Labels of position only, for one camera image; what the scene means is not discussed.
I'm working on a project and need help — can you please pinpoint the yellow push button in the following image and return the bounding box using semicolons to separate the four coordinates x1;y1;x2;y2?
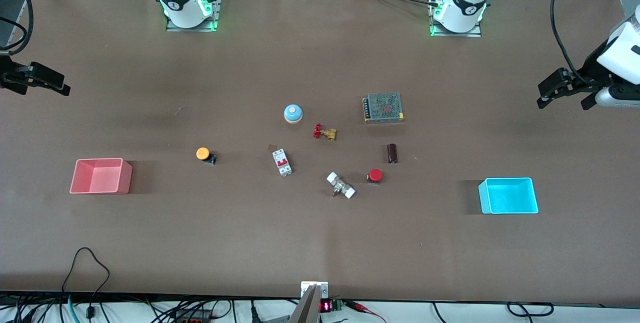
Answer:
196;147;218;166

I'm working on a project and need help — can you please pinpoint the pink plastic box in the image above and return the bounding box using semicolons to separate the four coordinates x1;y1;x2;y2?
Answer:
69;158;133;195

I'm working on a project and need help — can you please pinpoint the cyan plastic box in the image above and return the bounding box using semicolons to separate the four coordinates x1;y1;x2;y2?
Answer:
478;177;539;215

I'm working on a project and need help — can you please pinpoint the metal mesh power supply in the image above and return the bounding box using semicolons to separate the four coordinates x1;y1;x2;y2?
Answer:
362;92;405;124

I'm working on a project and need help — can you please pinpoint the metal valve with white ends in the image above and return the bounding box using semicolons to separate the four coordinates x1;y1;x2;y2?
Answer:
326;171;357;200

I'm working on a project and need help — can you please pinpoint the white circuit breaker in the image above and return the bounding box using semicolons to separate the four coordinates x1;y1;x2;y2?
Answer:
272;148;293;177

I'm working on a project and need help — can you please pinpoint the blue dome button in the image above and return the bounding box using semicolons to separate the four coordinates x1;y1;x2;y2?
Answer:
283;104;304;124

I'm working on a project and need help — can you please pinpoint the red clip lead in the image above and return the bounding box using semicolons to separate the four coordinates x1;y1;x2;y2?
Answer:
347;300;387;323

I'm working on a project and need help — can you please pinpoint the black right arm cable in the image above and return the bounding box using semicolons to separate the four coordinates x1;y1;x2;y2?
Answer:
0;0;34;57

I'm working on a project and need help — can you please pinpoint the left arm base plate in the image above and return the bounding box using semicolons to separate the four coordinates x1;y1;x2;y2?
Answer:
429;0;483;38

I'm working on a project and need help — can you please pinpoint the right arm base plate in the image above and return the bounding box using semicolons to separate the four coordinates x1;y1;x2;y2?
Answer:
166;0;224;33

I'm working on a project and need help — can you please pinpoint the black looped cable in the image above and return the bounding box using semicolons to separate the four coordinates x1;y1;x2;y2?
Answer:
61;247;111;320

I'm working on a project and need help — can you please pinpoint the black coiled cable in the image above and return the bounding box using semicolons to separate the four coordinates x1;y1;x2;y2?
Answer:
506;301;555;317

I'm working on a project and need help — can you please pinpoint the red-handled brass valve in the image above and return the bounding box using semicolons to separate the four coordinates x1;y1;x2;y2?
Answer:
313;123;338;141

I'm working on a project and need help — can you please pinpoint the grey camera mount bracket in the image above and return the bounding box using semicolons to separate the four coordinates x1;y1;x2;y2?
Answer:
287;281;330;323

